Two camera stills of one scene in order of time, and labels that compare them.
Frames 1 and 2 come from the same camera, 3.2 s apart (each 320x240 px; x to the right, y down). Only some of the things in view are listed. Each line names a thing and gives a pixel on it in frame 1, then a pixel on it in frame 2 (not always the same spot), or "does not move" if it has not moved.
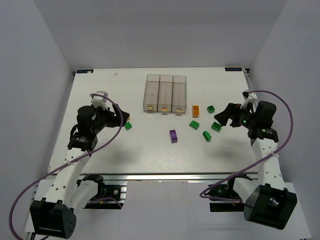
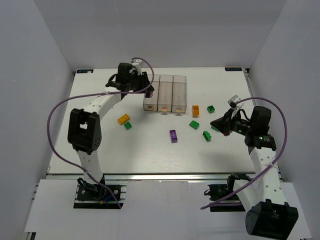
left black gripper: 111,116 → 142,81
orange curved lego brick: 195,111 does not move
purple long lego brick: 173,136 does not move
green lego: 216,126 does not move
